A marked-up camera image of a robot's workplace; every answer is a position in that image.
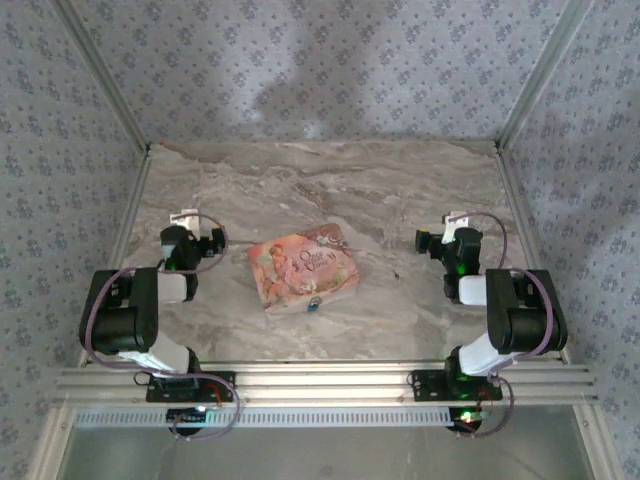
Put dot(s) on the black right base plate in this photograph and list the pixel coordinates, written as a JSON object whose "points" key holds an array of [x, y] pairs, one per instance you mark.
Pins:
{"points": [[430, 386]]}

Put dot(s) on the small blue padlock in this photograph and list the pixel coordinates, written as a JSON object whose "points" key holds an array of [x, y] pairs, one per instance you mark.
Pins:
{"points": [[313, 304]]}

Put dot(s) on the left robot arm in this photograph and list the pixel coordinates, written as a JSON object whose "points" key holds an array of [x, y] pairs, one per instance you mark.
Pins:
{"points": [[120, 315]]}

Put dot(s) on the aluminium extrusion base beam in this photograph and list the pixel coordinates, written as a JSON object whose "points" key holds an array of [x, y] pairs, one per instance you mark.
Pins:
{"points": [[325, 382]]}

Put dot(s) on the controller board with LED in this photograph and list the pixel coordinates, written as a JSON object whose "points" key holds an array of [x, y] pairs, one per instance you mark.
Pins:
{"points": [[192, 414], [469, 417]]}

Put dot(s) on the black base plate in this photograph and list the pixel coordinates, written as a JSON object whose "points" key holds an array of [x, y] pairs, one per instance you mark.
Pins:
{"points": [[430, 386], [170, 387]]}

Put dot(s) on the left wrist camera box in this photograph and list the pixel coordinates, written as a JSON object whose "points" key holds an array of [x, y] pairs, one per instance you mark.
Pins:
{"points": [[184, 219]]}

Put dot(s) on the aluminium frame post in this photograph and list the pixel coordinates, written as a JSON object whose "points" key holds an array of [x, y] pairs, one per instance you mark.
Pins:
{"points": [[542, 75]]}

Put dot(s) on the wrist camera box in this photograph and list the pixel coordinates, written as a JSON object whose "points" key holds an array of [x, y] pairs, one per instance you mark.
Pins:
{"points": [[455, 222], [184, 219]]}

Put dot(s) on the aluminium table side rail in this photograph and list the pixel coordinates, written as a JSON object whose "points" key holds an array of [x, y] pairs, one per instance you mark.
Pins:
{"points": [[517, 210], [131, 210]]}

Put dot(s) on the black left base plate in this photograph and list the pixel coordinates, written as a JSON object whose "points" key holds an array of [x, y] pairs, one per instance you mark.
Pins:
{"points": [[170, 387]]}

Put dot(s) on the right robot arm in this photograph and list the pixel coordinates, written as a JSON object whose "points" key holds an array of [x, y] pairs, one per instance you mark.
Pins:
{"points": [[525, 315]]}

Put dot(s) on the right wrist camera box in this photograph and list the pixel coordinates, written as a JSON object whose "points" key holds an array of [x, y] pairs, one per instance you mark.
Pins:
{"points": [[455, 222]]}

